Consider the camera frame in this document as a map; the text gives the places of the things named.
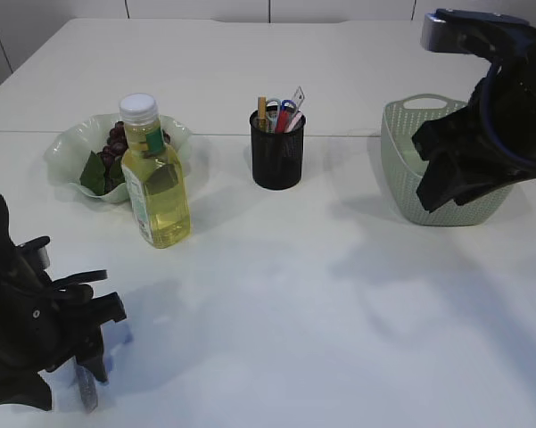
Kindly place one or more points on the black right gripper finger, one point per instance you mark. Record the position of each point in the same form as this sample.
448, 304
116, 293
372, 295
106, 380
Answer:
450, 178
473, 188

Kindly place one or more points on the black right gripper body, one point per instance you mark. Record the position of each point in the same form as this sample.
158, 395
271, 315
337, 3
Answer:
497, 127

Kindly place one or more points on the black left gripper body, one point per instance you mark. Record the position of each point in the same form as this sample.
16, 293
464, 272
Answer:
42, 320

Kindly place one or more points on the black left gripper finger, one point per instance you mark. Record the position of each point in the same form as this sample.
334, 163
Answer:
89, 354
27, 389

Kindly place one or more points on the silver glitter pen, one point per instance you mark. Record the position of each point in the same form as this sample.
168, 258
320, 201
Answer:
87, 388

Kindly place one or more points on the pink scissors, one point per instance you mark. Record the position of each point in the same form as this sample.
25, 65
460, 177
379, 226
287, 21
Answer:
294, 122

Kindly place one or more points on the clear plastic ruler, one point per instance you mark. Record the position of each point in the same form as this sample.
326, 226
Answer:
297, 99

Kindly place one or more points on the purple artificial grape bunch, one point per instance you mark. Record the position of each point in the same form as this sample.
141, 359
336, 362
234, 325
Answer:
107, 165

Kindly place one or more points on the blue scissors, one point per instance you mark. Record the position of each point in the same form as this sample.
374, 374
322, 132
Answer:
274, 106

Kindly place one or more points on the yellow tea bottle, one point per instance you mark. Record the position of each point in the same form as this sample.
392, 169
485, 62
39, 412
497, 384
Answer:
162, 220

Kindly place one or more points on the gold glitter pen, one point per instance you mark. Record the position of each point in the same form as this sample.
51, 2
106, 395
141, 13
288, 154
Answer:
262, 114

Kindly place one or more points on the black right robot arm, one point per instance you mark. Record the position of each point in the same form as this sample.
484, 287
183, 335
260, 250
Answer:
491, 142

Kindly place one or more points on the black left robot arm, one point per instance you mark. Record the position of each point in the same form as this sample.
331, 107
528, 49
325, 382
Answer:
31, 254

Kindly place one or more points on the green plastic woven basket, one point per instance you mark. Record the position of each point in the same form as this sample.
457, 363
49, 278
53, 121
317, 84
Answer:
403, 169

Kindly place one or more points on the black mesh pen holder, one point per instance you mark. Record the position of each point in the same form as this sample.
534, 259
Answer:
277, 159

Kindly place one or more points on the red glitter pen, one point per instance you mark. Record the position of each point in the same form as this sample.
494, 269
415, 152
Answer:
282, 121

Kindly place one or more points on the green wavy glass plate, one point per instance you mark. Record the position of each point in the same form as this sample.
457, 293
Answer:
67, 156

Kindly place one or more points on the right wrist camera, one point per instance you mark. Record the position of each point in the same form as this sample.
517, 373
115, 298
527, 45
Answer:
488, 35

